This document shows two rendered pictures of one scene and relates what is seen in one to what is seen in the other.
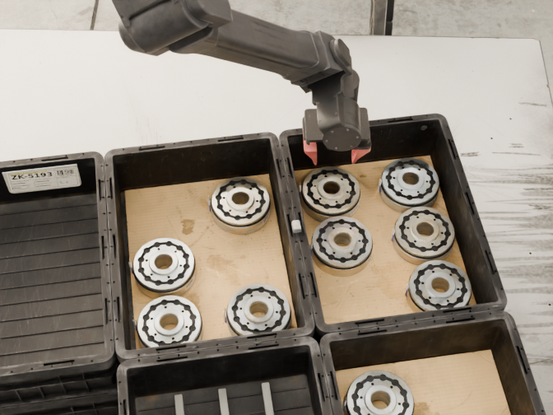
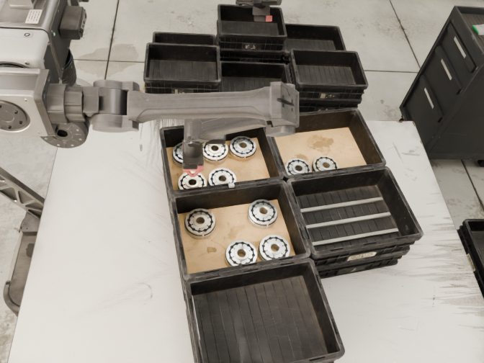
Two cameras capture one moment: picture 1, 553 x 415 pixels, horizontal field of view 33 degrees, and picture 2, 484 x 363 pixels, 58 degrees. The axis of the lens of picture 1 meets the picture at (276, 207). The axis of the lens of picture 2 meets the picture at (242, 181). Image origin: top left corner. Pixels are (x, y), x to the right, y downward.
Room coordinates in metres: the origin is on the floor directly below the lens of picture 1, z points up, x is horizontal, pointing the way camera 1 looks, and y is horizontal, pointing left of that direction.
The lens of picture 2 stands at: (0.98, 0.81, 2.14)
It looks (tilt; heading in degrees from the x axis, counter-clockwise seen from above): 54 degrees down; 258
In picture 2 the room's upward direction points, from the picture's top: 10 degrees clockwise
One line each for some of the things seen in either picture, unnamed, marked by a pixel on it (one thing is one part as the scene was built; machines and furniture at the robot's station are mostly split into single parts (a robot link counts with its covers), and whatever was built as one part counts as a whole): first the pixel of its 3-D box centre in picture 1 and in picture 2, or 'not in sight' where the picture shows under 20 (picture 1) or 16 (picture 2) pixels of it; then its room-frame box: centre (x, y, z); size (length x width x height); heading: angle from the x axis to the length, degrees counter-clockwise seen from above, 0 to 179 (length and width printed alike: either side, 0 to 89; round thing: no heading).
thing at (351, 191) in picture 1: (331, 189); (192, 183); (0.97, -0.10, 0.86); 0.10 x 0.10 x 0.01
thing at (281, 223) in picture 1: (205, 256); (237, 234); (0.83, 0.12, 0.87); 0.40 x 0.30 x 0.11; 9
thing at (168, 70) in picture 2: not in sight; (183, 93); (1.02, -1.08, 0.37); 0.40 x 0.30 x 0.45; 0
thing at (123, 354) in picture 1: (203, 240); (238, 226); (0.83, 0.12, 0.92); 0.40 x 0.30 x 0.02; 9
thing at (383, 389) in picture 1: (380, 400); (298, 168); (0.58, -0.16, 0.86); 0.05 x 0.05 x 0.01
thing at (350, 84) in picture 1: (340, 92); not in sight; (0.97, -0.09, 1.12); 0.07 x 0.06 x 0.07; 0
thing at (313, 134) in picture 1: (337, 115); (193, 147); (0.97, -0.09, 1.06); 0.10 x 0.07 x 0.07; 93
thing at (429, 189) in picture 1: (410, 180); (186, 152); (0.99, -0.24, 0.86); 0.10 x 0.10 x 0.01
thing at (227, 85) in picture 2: not in sight; (251, 101); (0.62, -1.08, 0.31); 0.40 x 0.30 x 0.34; 0
